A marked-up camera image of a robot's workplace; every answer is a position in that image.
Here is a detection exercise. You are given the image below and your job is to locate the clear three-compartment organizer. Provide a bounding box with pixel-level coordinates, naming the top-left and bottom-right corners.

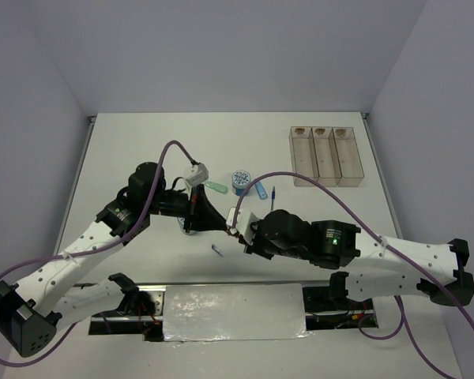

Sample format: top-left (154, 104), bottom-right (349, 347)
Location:
top-left (289, 126), bottom-right (364, 187)

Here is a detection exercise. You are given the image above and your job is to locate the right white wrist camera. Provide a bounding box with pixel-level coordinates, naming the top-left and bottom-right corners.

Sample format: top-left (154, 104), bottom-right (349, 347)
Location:
top-left (226, 207), bottom-right (259, 245)

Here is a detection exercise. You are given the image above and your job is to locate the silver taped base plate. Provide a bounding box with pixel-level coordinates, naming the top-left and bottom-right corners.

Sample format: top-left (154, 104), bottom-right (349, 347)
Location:
top-left (163, 283), bottom-right (310, 342)

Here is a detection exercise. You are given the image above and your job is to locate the blue jar near centre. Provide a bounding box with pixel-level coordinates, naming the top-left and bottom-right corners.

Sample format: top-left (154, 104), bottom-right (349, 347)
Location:
top-left (177, 217), bottom-right (197, 235)

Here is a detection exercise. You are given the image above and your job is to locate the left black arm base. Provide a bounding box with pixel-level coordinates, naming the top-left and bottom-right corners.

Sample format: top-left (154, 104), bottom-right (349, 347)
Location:
top-left (88, 274), bottom-right (166, 342)

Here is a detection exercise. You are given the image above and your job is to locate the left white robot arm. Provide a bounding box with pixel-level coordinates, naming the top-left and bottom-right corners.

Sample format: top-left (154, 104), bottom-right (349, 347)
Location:
top-left (0, 162), bottom-right (227, 358)

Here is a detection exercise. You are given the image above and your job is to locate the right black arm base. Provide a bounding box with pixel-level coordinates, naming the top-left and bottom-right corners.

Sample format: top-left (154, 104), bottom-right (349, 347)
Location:
top-left (302, 282), bottom-right (378, 332)

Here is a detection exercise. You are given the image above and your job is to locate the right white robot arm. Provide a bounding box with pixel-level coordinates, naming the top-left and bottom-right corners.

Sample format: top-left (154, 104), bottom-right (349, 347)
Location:
top-left (227, 209), bottom-right (474, 309)

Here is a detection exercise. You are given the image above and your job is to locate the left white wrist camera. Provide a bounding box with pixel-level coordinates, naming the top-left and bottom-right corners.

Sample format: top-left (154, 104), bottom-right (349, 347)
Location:
top-left (183, 163), bottom-right (209, 188)

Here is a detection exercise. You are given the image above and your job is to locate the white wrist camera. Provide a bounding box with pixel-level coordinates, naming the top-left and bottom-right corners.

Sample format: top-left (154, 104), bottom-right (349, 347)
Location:
top-left (226, 207), bottom-right (259, 245)
top-left (183, 163), bottom-right (209, 188)

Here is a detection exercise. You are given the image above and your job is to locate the blue jar near back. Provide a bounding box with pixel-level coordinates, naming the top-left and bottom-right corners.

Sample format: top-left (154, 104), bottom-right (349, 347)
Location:
top-left (231, 170), bottom-right (251, 197)

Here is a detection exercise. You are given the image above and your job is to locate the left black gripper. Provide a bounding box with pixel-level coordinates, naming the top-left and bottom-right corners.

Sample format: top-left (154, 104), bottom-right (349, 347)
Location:
top-left (148, 184), bottom-right (228, 234)

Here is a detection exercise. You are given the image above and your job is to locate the red pen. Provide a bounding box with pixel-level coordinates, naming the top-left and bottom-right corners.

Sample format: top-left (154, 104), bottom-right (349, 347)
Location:
top-left (226, 229), bottom-right (239, 238)

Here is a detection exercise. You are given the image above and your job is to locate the blue pen cap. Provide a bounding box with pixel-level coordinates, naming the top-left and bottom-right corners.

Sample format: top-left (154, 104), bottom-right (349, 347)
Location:
top-left (211, 245), bottom-right (224, 257)

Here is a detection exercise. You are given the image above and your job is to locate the blue pen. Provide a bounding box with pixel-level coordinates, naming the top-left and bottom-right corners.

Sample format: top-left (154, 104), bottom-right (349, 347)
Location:
top-left (270, 186), bottom-right (276, 212)

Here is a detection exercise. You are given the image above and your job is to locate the blue jar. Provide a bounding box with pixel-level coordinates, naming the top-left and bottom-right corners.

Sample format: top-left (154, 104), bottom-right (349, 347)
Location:
top-left (177, 217), bottom-right (197, 235)
top-left (231, 170), bottom-right (251, 197)

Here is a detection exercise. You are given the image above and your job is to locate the green correction tape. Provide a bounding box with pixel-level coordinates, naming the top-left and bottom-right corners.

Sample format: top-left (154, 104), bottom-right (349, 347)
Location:
top-left (205, 181), bottom-right (228, 194)

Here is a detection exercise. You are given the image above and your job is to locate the blue correction tape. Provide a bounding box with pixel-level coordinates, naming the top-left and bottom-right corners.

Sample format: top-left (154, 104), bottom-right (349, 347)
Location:
top-left (254, 181), bottom-right (268, 200)

